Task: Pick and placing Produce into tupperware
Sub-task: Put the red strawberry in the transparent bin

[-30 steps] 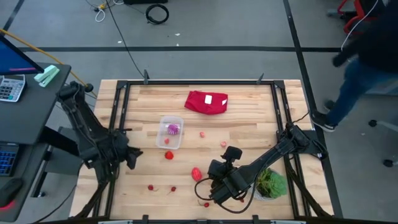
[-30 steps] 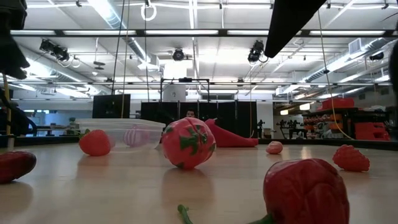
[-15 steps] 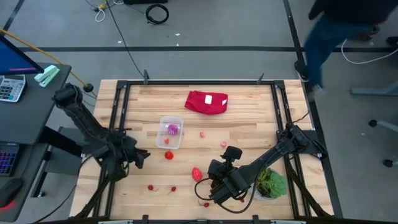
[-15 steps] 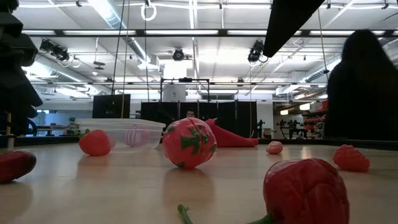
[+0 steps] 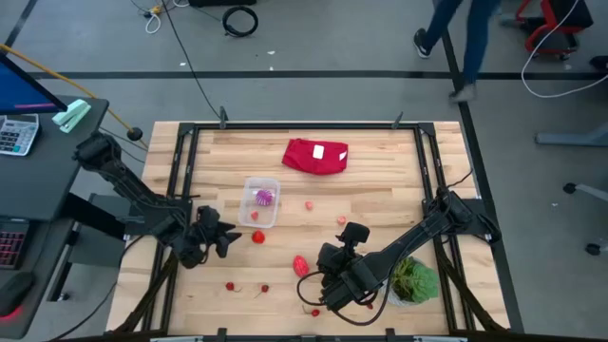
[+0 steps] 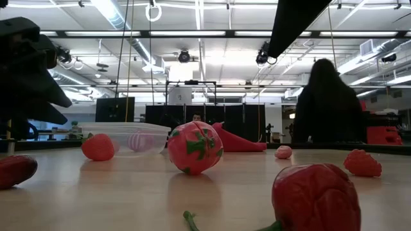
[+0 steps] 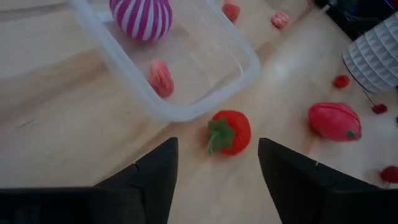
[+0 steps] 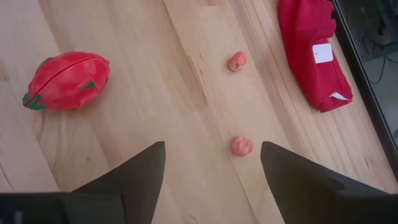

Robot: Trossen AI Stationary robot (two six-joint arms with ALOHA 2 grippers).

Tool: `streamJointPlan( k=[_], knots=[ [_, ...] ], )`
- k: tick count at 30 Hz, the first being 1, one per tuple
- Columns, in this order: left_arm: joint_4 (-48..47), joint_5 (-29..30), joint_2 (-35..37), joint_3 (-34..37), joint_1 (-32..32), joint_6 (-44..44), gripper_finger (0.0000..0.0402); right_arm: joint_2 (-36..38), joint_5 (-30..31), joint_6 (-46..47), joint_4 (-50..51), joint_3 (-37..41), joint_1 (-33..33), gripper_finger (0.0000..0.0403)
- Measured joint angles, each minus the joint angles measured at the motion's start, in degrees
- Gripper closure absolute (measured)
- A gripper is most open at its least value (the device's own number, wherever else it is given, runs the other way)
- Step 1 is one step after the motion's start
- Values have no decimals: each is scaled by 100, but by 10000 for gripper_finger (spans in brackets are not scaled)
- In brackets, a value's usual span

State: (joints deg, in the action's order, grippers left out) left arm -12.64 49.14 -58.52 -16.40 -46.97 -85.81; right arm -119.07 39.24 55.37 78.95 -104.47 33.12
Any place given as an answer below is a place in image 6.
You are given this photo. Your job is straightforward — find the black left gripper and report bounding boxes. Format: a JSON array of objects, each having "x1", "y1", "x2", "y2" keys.
[{"x1": 0, "y1": 41, "x2": 73, "y2": 142}]

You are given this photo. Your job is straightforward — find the red toy strawberry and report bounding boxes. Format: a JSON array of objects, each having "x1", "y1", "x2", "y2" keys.
[{"x1": 80, "y1": 132, "x2": 116, "y2": 162}]

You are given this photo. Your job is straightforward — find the dark red toy cherry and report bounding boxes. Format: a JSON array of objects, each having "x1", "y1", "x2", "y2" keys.
[
  {"x1": 0, "y1": 155, "x2": 39, "y2": 191},
  {"x1": 182, "y1": 162, "x2": 362, "y2": 231}
]

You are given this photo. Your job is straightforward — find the pink striped ball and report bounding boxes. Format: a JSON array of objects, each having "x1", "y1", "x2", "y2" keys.
[{"x1": 127, "y1": 130, "x2": 155, "y2": 153}]

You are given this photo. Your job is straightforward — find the pink toy raspberry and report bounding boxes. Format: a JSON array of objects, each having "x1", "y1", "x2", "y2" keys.
[{"x1": 274, "y1": 145, "x2": 293, "y2": 160}]

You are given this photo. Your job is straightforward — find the pink toy dragon fruit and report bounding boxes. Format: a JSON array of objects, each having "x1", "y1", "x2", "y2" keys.
[{"x1": 167, "y1": 121, "x2": 225, "y2": 176}]

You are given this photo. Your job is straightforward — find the red toy raspberry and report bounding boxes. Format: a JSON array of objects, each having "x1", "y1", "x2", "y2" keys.
[{"x1": 343, "y1": 148, "x2": 383, "y2": 178}]

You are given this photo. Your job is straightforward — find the clear plastic tupperware container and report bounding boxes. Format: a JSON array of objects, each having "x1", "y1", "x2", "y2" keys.
[{"x1": 78, "y1": 121, "x2": 172, "y2": 157}]

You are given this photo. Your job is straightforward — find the black ceiling spotlight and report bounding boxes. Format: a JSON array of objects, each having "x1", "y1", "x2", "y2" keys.
[
  {"x1": 255, "y1": 40, "x2": 278, "y2": 66},
  {"x1": 177, "y1": 49, "x2": 191, "y2": 64},
  {"x1": 56, "y1": 46, "x2": 73, "y2": 64}
]

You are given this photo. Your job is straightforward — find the small black partition panel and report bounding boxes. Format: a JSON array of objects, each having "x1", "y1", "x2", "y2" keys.
[{"x1": 95, "y1": 97, "x2": 136, "y2": 123}]

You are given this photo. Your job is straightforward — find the white ceiling vent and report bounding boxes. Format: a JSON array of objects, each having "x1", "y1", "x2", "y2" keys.
[{"x1": 359, "y1": 38, "x2": 383, "y2": 57}]

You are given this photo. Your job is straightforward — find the wide black partition panel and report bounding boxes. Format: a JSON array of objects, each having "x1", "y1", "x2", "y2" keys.
[{"x1": 145, "y1": 103, "x2": 267, "y2": 144}]

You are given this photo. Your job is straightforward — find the red cloth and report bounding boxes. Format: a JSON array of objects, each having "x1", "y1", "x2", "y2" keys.
[{"x1": 211, "y1": 121, "x2": 268, "y2": 153}]

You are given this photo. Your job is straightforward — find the red plastic crate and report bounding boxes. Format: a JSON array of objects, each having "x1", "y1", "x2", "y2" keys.
[{"x1": 365, "y1": 125, "x2": 404, "y2": 146}]

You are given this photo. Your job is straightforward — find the thin yellow hanging cable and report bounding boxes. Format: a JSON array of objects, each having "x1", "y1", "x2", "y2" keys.
[{"x1": 327, "y1": 4, "x2": 338, "y2": 70}]

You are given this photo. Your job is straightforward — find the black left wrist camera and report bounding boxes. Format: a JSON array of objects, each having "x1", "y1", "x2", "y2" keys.
[{"x1": 35, "y1": 34, "x2": 59, "y2": 70}]

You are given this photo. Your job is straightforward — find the black gantry frame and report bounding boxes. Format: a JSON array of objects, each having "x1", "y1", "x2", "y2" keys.
[{"x1": 164, "y1": 79, "x2": 218, "y2": 107}]

